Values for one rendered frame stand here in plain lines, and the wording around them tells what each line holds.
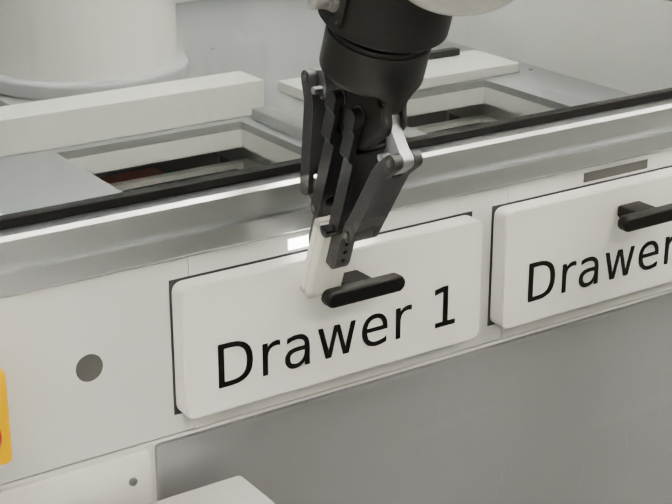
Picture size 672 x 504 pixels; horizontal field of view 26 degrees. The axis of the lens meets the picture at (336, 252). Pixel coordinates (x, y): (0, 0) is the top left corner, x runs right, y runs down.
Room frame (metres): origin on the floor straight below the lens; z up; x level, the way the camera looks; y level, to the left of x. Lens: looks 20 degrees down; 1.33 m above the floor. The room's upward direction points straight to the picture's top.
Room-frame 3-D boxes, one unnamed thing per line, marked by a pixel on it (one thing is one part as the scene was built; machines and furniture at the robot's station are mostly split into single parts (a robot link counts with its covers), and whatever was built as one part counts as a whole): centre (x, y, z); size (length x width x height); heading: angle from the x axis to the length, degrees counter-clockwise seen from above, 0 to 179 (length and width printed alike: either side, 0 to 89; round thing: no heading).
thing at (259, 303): (1.10, 0.00, 0.87); 0.29 x 0.02 x 0.11; 124
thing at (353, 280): (1.07, -0.02, 0.91); 0.07 x 0.04 x 0.01; 124
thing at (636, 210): (1.25, -0.28, 0.91); 0.07 x 0.04 x 0.01; 124
